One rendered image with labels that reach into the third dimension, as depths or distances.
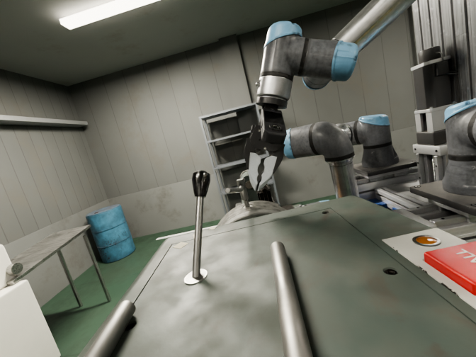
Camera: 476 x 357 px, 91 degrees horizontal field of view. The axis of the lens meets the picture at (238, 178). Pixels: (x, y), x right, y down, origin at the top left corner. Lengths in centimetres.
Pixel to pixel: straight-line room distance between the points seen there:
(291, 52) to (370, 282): 44
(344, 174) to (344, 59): 42
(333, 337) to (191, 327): 15
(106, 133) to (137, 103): 85
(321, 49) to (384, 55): 444
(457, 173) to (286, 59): 54
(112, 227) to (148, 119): 199
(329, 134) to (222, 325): 67
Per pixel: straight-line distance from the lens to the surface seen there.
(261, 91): 54
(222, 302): 32
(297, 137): 87
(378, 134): 121
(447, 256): 34
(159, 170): 469
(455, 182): 83
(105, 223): 428
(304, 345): 23
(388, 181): 125
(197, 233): 38
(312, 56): 55
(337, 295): 30
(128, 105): 489
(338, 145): 83
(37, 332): 262
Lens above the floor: 144
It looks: 10 degrees down
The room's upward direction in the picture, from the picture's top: 14 degrees counter-clockwise
